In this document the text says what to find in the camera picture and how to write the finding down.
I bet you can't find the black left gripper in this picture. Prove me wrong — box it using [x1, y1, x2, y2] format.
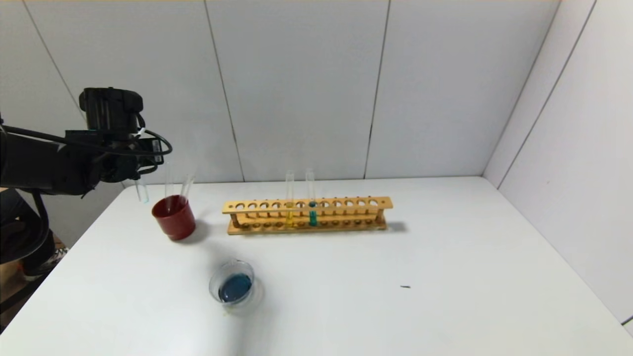
[136, 137, 164, 165]

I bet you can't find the test tube with red liquid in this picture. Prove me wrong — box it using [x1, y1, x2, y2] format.
[165, 162, 175, 214]

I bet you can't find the test tube with blue-green liquid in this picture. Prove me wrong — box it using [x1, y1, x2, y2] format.
[305, 168, 318, 227]
[136, 171, 150, 205]

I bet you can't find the test tube with yellow liquid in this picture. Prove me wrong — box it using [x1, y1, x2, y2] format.
[285, 170, 295, 227]

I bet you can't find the wooden test tube rack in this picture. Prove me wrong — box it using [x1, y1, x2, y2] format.
[222, 196, 394, 236]

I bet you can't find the dark red cup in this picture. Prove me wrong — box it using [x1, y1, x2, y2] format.
[151, 195, 197, 242]

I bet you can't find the clear glass beaker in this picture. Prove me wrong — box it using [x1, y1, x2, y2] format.
[208, 259, 266, 317]

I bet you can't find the thin black camera cable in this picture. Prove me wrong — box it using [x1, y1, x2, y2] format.
[131, 113, 173, 158]

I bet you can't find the braided black cable white band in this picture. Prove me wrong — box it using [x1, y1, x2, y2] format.
[0, 125, 147, 151]

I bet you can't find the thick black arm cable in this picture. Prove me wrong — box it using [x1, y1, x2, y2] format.
[30, 190, 52, 258]

